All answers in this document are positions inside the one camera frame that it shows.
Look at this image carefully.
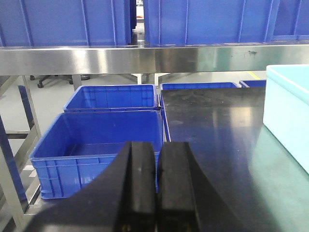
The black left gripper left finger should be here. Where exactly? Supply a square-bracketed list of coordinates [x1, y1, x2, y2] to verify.
[25, 141, 155, 232]

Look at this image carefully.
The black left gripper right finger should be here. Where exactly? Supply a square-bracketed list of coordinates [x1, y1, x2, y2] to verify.
[157, 142, 241, 232]

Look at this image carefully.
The blue shelf crate middle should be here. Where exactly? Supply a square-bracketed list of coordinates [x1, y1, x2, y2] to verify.
[143, 0, 280, 45]

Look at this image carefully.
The blue shelf crate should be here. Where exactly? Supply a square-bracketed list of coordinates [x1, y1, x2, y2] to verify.
[0, 0, 132, 47]
[143, 0, 280, 45]
[272, 0, 309, 41]

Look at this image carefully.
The blue shelf crate left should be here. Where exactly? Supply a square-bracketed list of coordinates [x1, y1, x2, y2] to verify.
[0, 0, 132, 47]

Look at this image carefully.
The blue shelf crate right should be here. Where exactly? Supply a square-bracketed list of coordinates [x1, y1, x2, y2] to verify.
[272, 0, 309, 41]

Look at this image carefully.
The blue crate near floor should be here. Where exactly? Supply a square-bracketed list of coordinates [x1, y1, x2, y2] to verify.
[29, 111, 163, 200]

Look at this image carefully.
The blue crate floor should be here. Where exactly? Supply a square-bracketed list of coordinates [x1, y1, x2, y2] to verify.
[29, 111, 163, 200]
[63, 84, 158, 112]
[239, 80, 266, 87]

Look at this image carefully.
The blue crate far right floor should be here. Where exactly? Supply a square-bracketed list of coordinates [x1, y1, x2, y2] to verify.
[239, 80, 266, 87]

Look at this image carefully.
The light teal plastic bin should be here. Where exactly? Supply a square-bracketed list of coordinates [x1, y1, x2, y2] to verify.
[263, 65, 309, 171]

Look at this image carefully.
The black office chair base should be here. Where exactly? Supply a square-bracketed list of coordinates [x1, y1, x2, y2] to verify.
[29, 75, 72, 88]

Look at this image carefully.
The steel shelf leg frame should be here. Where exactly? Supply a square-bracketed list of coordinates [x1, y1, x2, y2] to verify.
[0, 76, 41, 232]

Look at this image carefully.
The stainless steel shelf rail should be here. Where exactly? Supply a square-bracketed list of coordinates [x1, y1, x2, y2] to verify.
[0, 41, 309, 75]

